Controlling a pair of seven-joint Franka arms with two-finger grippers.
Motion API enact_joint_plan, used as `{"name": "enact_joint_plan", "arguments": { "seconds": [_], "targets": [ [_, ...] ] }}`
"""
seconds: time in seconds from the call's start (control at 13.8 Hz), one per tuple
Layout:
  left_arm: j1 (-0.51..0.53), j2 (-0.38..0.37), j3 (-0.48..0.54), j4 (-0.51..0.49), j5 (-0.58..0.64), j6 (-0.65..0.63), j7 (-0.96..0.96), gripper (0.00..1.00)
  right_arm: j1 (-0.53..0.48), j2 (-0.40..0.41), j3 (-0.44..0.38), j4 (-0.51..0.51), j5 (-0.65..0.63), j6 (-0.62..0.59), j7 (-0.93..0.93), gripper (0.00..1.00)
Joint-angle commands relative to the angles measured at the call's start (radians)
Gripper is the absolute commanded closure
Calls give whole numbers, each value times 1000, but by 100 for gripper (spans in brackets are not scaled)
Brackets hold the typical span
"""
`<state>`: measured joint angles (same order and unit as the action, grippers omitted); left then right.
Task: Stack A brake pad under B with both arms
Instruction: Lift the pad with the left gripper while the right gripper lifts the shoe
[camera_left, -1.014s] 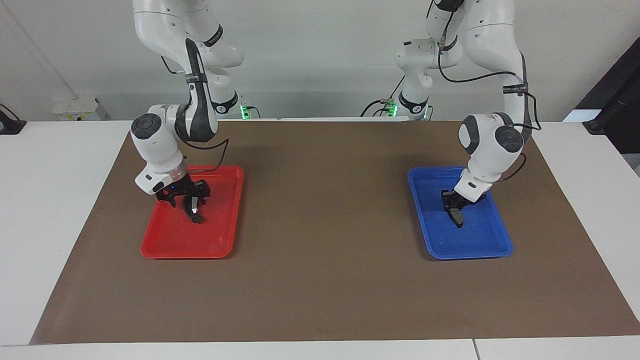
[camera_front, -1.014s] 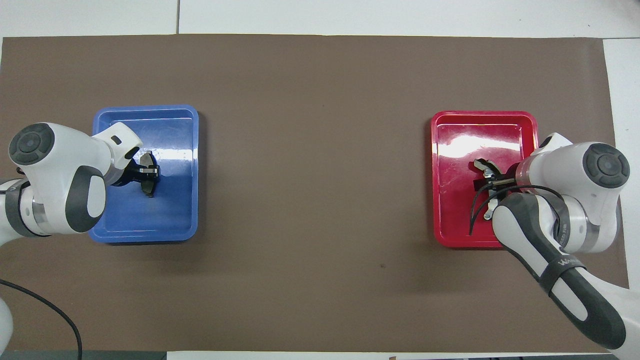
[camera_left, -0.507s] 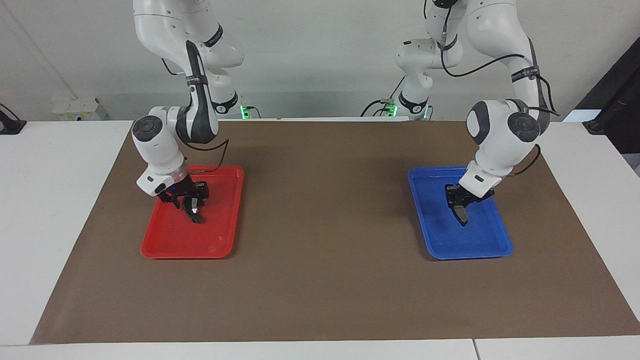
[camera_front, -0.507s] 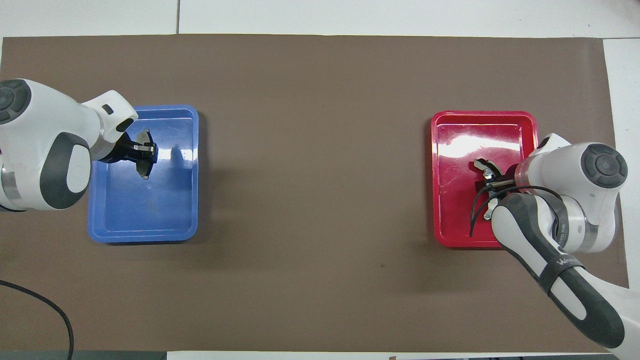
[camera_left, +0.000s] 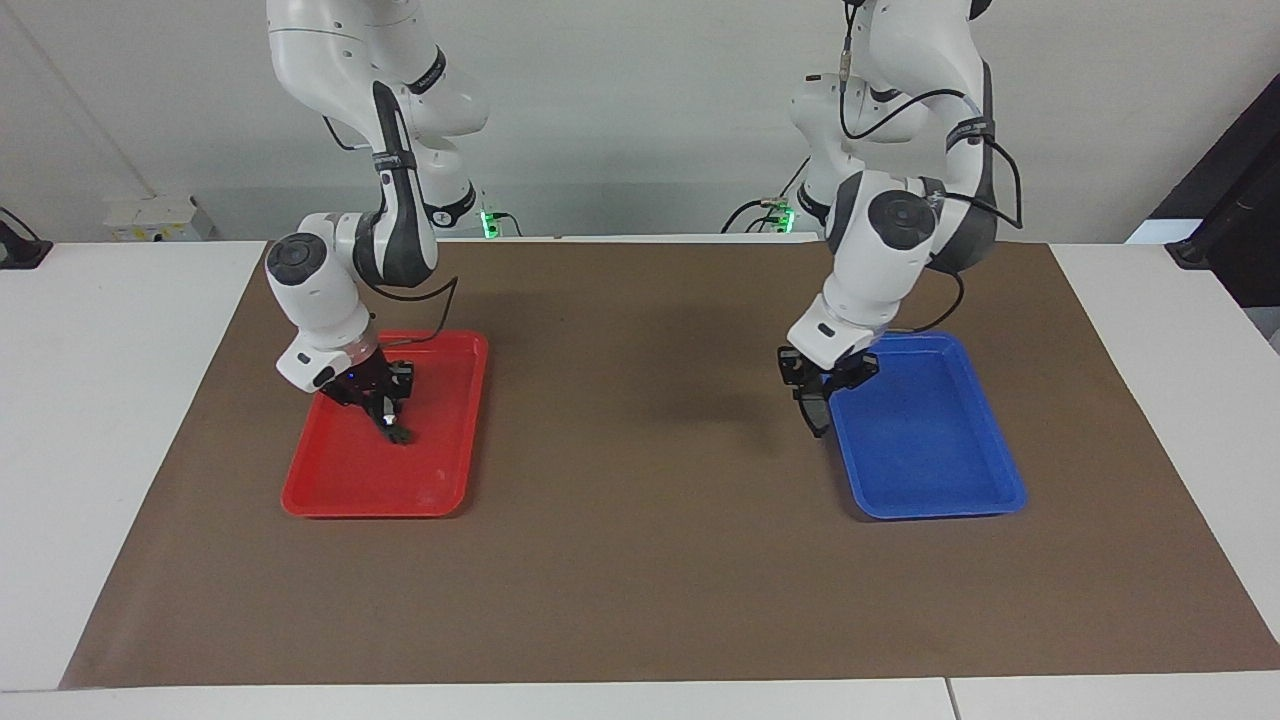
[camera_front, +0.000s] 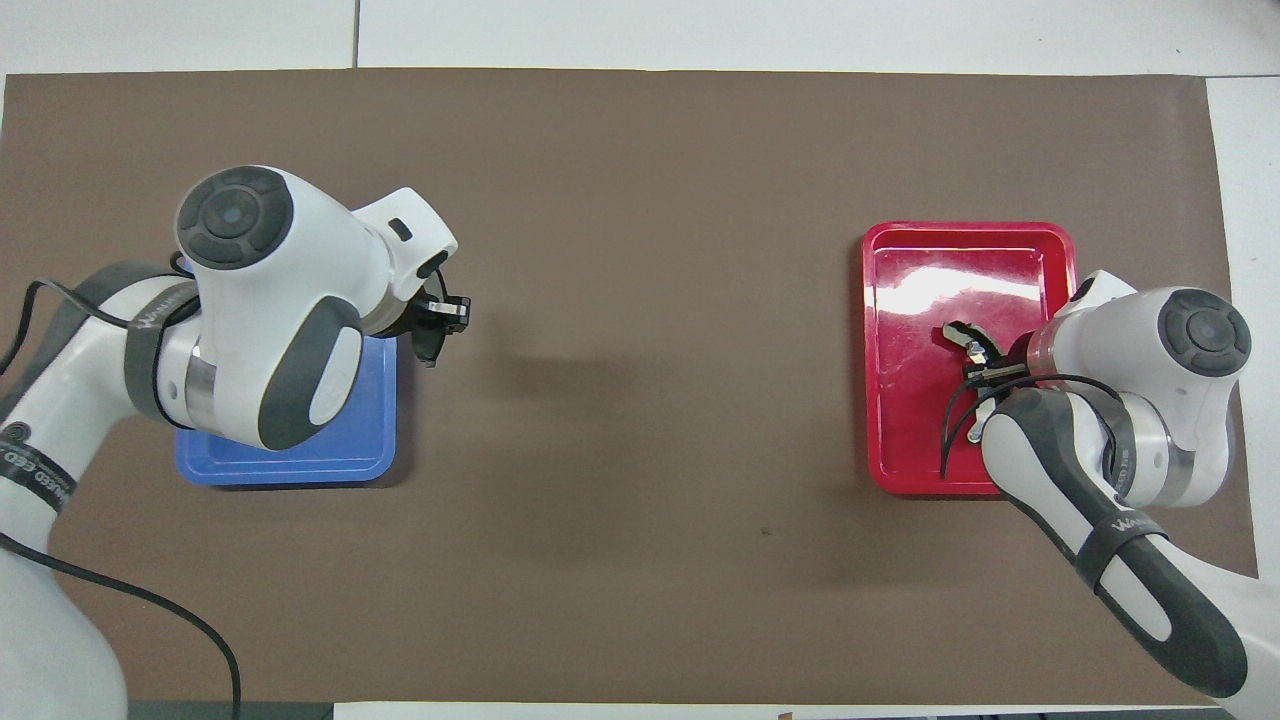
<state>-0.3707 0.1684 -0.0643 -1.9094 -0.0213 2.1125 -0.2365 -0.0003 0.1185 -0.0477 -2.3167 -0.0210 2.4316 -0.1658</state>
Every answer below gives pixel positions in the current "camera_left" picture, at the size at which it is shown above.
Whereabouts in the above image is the white yellow power strip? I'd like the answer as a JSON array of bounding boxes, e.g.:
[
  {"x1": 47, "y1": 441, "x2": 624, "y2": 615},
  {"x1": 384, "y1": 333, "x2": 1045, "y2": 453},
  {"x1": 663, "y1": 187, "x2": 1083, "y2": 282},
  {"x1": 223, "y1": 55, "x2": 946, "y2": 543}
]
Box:
[{"x1": 104, "y1": 196, "x2": 217, "y2": 244}]

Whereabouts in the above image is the dark brake pad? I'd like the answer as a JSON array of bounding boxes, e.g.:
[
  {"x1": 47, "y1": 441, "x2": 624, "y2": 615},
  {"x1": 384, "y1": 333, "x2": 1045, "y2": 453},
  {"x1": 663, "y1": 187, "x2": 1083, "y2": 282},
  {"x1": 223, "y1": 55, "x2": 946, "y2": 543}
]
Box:
[{"x1": 798, "y1": 386, "x2": 834, "y2": 440}]

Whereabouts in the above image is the large black stand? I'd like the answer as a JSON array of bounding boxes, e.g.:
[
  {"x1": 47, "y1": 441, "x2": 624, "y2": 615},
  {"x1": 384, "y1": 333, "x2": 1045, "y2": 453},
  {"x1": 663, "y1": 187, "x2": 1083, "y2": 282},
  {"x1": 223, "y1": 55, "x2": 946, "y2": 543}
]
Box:
[{"x1": 1148, "y1": 75, "x2": 1280, "y2": 311}]

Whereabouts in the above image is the brown table mat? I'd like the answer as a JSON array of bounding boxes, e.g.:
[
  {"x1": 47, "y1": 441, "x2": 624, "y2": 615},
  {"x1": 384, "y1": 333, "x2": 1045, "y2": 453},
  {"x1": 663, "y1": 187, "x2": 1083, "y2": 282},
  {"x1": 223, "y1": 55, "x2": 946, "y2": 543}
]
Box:
[{"x1": 60, "y1": 240, "x2": 1280, "y2": 691}]

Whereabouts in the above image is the small black clamp mount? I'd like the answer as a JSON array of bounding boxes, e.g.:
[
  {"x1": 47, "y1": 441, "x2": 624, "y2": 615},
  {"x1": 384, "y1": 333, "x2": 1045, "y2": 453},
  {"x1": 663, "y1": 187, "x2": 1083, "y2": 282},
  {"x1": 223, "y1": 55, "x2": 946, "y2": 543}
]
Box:
[{"x1": 0, "y1": 207, "x2": 54, "y2": 271}]

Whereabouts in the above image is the red plastic tray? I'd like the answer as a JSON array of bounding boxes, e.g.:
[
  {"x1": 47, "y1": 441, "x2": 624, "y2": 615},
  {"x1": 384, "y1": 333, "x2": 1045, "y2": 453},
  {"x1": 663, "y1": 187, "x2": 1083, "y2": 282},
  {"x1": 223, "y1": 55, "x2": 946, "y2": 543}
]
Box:
[{"x1": 281, "y1": 330, "x2": 490, "y2": 519}]

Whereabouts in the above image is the blue plastic tray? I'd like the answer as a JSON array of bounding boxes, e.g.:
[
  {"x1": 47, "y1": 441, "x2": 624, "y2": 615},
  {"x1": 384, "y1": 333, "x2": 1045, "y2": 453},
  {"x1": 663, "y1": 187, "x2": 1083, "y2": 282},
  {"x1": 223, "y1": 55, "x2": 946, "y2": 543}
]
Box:
[{"x1": 815, "y1": 332, "x2": 1028, "y2": 521}]

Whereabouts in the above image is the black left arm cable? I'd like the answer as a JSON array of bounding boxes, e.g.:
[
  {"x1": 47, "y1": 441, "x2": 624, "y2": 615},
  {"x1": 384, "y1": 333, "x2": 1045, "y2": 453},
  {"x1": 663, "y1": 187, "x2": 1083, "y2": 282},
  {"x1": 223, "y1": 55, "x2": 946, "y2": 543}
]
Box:
[{"x1": 838, "y1": 0, "x2": 1024, "y2": 337}]

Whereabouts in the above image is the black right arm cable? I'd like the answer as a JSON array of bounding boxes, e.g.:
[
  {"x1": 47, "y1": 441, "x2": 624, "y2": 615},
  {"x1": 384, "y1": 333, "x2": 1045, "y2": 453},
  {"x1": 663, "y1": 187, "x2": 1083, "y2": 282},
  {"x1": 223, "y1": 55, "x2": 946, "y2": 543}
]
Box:
[{"x1": 322, "y1": 112, "x2": 461, "y2": 347}]

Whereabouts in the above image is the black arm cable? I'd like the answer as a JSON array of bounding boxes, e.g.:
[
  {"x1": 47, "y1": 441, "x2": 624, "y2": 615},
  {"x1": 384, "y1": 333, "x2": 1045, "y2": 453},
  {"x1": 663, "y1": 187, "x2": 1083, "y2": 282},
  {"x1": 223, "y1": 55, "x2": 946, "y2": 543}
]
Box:
[
  {"x1": 322, "y1": 112, "x2": 461, "y2": 347},
  {"x1": 838, "y1": 0, "x2": 1024, "y2": 337}
]

